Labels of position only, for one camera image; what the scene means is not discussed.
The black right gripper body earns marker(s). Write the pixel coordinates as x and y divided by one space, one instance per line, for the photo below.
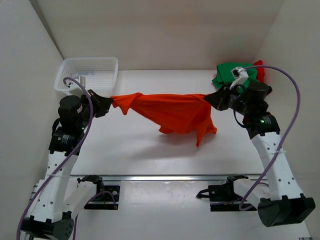
231 99

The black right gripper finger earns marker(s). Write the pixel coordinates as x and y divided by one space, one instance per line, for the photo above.
214 99
223 90

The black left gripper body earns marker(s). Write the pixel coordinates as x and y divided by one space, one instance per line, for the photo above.
97 106

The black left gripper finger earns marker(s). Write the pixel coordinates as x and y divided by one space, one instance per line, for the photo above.
104 109
101 100

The orange t shirt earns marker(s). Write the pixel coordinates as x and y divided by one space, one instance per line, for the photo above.
174 113

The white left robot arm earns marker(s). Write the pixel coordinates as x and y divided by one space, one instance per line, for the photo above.
50 215

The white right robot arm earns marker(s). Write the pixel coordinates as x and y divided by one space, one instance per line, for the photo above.
275 195

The green t shirt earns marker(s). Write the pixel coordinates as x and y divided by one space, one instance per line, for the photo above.
224 74

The white plastic basket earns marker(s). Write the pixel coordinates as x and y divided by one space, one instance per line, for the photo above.
100 74

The red t shirt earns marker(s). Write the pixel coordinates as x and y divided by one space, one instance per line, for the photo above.
260 71

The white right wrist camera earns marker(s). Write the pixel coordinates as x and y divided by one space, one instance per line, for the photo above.
240 75

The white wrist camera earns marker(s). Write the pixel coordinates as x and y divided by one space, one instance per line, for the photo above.
73 88
240 75

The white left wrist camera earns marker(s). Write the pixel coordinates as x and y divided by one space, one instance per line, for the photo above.
73 88

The aluminium table rail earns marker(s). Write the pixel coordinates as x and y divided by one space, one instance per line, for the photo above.
150 188

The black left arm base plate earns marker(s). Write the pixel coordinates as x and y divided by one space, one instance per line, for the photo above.
107 198

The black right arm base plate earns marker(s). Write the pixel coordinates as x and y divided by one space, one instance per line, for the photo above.
222 196

